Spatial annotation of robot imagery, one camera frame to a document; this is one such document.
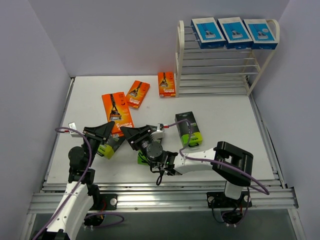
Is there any orange Gillette razor box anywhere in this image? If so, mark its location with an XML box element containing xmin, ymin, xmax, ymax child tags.
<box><xmin>125</xmin><ymin>80</ymin><xmax>150</xmax><ymax>109</ymax></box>
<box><xmin>101</xmin><ymin>92</ymin><xmax>134</xmax><ymax>137</ymax></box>
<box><xmin>157</xmin><ymin>72</ymin><xmax>176</xmax><ymax>98</ymax></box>

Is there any cream metal wire shelf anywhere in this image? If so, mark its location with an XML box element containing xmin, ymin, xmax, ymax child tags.
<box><xmin>174</xmin><ymin>20</ymin><xmax>276</xmax><ymax>97</ymax></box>

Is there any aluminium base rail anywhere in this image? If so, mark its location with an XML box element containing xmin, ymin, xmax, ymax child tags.
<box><xmin>27</xmin><ymin>180</ymin><xmax>299</xmax><ymax>214</ymax></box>

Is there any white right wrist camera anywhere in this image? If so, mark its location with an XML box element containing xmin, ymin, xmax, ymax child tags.
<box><xmin>150</xmin><ymin>123</ymin><xmax>165</xmax><ymax>140</ymax></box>

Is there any blue white Harry's razor box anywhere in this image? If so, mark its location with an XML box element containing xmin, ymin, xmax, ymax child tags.
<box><xmin>217</xmin><ymin>17</ymin><xmax>253</xmax><ymax>50</ymax></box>

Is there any black green razor box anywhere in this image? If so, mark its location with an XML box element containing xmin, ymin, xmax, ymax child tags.
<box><xmin>97</xmin><ymin>136</ymin><xmax>125</xmax><ymax>160</ymax></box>
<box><xmin>175</xmin><ymin>111</ymin><xmax>203</xmax><ymax>148</ymax></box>
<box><xmin>137</xmin><ymin>150</ymin><xmax>150</xmax><ymax>166</ymax></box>

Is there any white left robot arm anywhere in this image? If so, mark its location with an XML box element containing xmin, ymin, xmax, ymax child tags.
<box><xmin>32</xmin><ymin>121</ymin><xmax>115</xmax><ymax>240</ymax></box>

